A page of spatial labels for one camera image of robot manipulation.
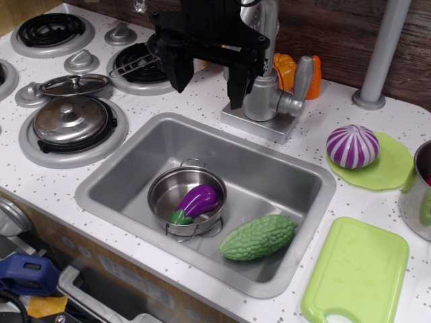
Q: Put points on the back right stove burner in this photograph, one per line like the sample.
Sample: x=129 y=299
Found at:
x=133 y=70

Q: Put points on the stove burner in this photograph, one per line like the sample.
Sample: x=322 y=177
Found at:
x=133 y=70
x=52 y=35

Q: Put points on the small steel pot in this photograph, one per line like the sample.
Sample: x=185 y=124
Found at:
x=168 y=189

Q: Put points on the grey vertical pole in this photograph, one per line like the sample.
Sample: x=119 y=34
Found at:
x=370 y=95

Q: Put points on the loose steel pot lid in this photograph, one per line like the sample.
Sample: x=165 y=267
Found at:
x=72 y=85

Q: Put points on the grey toy sink basin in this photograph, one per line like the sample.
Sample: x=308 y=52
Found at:
x=259 y=182

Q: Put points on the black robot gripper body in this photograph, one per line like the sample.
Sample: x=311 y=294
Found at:
x=213 y=31

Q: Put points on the orange toy bell pepper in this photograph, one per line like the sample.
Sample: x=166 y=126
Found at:
x=286 y=67

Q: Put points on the grey stove knob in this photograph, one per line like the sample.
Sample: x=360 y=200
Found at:
x=30 y=96
x=121 y=35
x=81 y=63

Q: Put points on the light green round plate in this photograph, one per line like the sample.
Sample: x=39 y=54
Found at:
x=388 y=171

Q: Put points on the steel pot with lid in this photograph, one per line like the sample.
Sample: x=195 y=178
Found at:
x=73 y=123

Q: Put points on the grey stove knob middle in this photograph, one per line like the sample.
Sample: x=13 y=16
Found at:
x=81 y=63

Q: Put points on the silver toy faucet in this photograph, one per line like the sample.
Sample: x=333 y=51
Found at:
x=268 y=111

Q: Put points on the purple striped toy onion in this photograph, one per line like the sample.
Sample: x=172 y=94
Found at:
x=352 y=146

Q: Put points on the steel pot at right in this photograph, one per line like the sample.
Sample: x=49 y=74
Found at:
x=414 y=199

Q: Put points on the purple toy eggplant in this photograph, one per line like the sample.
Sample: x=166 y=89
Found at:
x=197 y=201

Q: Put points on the light green cutting board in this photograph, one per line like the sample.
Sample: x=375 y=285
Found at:
x=358 y=274

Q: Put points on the green toy bitter gourd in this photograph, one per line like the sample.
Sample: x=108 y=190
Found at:
x=258 y=238

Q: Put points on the grey stove knob front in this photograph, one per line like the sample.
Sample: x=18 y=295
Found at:
x=30 y=96

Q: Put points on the grey stove knob back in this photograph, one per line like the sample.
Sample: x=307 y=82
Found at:
x=121 y=35

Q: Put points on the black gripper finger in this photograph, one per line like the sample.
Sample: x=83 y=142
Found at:
x=177 y=64
x=242 y=75

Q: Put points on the back left stove burner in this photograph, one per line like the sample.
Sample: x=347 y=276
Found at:
x=52 y=35

